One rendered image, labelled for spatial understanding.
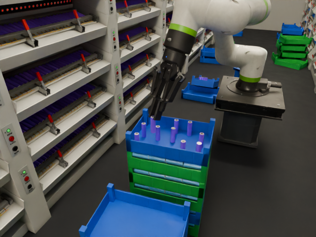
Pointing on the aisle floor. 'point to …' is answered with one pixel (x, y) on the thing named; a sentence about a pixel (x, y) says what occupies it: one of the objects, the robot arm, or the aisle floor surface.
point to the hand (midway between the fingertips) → (157, 109)
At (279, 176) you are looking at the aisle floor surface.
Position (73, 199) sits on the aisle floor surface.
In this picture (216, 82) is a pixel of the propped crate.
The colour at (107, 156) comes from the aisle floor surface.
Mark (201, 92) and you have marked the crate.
